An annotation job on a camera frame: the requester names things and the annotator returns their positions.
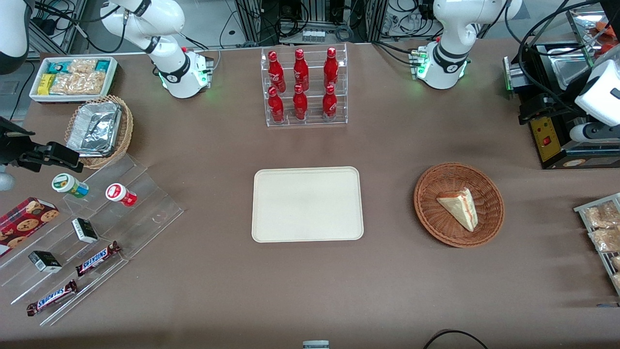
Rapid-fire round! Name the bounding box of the black food warmer machine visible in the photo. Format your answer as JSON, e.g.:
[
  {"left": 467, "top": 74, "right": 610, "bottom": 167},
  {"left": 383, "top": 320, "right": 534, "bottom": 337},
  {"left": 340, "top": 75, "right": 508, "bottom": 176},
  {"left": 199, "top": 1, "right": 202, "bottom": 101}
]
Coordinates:
[{"left": 518, "top": 41, "right": 620, "bottom": 170}]

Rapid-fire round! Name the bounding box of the black table cable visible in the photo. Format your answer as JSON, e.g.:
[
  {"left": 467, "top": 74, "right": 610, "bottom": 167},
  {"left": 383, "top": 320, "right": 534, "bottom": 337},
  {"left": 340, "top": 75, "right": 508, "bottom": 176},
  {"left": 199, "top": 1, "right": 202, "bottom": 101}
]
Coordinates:
[{"left": 422, "top": 330, "right": 490, "bottom": 349}]

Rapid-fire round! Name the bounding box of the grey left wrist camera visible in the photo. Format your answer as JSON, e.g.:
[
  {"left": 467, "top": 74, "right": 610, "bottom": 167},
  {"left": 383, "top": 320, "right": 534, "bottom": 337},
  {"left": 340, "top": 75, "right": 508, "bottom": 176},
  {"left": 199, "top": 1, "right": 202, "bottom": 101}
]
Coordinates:
[{"left": 569, "top": 123, "right": 620, "bottom": 144}]

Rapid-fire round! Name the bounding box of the red cola bottle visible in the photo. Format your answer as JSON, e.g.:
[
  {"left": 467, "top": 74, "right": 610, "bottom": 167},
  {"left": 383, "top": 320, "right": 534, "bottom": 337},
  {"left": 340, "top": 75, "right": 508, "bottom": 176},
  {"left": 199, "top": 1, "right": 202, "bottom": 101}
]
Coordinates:
[
  {"left": 293, "top": 48, "right": 310, "bottom": 92},
  {"left": 323, "top": 47, "right": 340, "bottom": 89},
  {"left": 322, "top": 84, "right": 338, "bottom": 121},
  {"left": 267, "top": 86, "right": 285, "bottom": 124},
  {"left": 267, "top": 50, "right": 287, "bottom": 93},
  {"left": 292, "top": 84, "right": 309, "bottom": 121}
]

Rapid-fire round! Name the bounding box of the tray of packaged snacks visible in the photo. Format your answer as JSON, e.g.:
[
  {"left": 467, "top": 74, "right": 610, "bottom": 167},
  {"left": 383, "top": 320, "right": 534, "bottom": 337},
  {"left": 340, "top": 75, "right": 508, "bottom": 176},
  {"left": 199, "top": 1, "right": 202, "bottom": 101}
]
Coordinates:
[{"left": 573, "top": 193, "right": 620, "bottom": 296}]

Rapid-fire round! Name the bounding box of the green lid snack cup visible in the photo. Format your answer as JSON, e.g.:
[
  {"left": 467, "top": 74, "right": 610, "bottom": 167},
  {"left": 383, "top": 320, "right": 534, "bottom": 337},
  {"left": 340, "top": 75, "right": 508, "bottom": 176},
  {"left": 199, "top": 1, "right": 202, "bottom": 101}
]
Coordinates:
[{"left": 52, "top": 173, "right": 90, "bottom": 199}]

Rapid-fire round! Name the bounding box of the white rectangular snack bin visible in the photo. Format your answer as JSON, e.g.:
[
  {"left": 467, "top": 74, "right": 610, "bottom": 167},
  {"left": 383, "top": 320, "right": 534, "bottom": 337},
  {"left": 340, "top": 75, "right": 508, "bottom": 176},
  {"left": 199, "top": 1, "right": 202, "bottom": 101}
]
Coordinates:
[{"left": 29, "top": 56, "right": 119, "bottom": 104}]

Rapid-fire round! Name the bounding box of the small black box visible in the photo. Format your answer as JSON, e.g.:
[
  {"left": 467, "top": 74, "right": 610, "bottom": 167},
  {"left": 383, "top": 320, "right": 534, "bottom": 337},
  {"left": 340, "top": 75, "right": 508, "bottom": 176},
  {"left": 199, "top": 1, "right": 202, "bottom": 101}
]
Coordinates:
[
  {"left": 72, "top": 218, "right": 99, "bottom": 244},
  {"left": 28, "top": 250, "right": 62, "bottom": 273}
]

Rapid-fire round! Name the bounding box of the aluminium foil tray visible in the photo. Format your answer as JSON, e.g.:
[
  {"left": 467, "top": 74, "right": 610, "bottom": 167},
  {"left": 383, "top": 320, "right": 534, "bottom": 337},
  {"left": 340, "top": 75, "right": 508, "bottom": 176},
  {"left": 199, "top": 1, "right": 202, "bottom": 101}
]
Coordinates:
[{"left": 66, "top": 101, "right": 122, "bottom": 158}]

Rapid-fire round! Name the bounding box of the tan wicker basket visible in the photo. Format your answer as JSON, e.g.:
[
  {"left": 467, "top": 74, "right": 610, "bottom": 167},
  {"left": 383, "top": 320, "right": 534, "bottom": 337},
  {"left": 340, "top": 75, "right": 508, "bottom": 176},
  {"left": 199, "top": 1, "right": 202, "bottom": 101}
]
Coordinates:
[{"left": 64, "top": 95, "right": 134, "bottom": 170}]

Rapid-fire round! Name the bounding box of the clear rice cracker bag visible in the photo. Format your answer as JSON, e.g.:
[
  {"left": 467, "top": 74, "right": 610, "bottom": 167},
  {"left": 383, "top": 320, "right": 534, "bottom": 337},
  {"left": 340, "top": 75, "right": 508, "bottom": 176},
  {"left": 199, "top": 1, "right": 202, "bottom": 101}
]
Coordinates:
[
  {"left": 77, "top": 71, "right": 108, "bottom": 96},
  {"left": 68, "top": 59, "right": 98, "bottom": 75},
  {"left": 49, "top": 72, "right": 81, "bottom": 96}
]

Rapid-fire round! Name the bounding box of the triangular sandwich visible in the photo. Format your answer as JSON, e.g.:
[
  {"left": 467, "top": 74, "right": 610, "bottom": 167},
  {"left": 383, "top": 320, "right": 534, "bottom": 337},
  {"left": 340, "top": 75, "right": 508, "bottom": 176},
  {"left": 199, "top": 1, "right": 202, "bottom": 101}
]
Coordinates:
[{"left": 436, "top": 187, "right": 479, "bottom": 232}]

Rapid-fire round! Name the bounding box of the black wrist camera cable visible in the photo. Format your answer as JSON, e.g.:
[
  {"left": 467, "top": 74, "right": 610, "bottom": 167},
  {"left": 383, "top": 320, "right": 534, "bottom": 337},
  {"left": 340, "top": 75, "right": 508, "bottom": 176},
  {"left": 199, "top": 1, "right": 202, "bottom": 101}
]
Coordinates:
[{"left": 517, "top": 0, "right": 606, "bottom": 114}]

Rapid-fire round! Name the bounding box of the clear acrylic stepped display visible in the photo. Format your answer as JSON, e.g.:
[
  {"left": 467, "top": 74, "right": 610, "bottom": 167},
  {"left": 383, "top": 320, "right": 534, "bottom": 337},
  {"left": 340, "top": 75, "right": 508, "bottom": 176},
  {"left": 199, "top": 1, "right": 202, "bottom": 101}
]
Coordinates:
[{"left": 0, "top": 153, "right": 185, "bottom": 327}]

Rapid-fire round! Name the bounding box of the beige rectangular tray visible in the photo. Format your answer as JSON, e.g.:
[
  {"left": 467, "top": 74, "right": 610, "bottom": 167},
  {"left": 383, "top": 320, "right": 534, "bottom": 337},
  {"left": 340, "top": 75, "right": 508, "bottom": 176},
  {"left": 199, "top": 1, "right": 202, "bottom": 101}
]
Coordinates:
[{"left": 251, "top": 166, "right": 364, "bottom": 243}]

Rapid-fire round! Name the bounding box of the clear acrylic bottle rack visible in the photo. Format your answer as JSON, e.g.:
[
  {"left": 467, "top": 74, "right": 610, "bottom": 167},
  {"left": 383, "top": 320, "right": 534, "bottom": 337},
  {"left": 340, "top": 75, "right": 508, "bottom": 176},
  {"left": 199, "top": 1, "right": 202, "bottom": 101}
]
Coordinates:
[{"left": 261, "top": 43, "right": 348, "bottom": 128}]

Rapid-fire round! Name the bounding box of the red lid snack cup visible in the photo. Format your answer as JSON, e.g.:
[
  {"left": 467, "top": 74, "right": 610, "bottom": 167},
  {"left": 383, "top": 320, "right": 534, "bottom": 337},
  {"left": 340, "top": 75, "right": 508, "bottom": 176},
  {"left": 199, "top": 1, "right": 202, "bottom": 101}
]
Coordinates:
[{"left": 106, "top": 183, "right": 138, "bottom": 207}]

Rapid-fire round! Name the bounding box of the red cookie box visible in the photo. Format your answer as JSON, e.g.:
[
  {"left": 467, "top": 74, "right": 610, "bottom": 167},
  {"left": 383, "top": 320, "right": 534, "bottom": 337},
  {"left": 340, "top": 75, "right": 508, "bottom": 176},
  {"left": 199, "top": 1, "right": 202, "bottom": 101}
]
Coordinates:
[{"left": 0, "top": 197, "right": 60, "bottom": 258}]

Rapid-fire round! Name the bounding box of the yellow snack pack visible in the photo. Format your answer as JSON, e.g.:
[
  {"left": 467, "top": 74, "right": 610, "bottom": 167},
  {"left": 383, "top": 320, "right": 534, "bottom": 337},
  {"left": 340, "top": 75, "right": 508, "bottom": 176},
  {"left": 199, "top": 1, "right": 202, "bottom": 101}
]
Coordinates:
[{"left": 37, "top": 74, "right": 57, "bottom": 96}]

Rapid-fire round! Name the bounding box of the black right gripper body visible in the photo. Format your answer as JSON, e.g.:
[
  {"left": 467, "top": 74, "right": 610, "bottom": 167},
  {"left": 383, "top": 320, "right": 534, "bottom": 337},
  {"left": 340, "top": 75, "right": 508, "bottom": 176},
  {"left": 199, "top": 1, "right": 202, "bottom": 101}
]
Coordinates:
[{"left": 0, "top": 116, "right": 37, "bottom": 168}]

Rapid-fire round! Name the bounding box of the silver box with green light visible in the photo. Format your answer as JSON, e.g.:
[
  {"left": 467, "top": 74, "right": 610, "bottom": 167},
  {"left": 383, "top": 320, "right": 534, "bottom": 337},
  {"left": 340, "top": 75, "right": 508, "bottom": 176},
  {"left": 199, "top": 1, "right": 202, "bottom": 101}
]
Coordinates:
[{"left": 503, "top": 56, "right": 529, "bottom": 95}]

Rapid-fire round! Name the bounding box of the brown round wicker basket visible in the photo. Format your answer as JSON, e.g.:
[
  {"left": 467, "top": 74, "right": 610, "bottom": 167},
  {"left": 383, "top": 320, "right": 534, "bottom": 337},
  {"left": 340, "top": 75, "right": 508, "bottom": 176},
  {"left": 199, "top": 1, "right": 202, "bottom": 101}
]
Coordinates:
[{"left": 413, "top": 162, "right": 505, "bottom": 249}]

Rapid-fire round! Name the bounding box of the brown snickers bar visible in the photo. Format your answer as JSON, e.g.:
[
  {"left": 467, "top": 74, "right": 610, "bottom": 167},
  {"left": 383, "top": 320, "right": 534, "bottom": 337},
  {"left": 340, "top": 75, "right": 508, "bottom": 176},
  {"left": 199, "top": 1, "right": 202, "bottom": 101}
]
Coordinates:
[
  {"left": 75, "top": 241, "right": 122, "bottom": 277},
  {"left": 26, "top": 280, "right": 78, "bottom": 317}
]

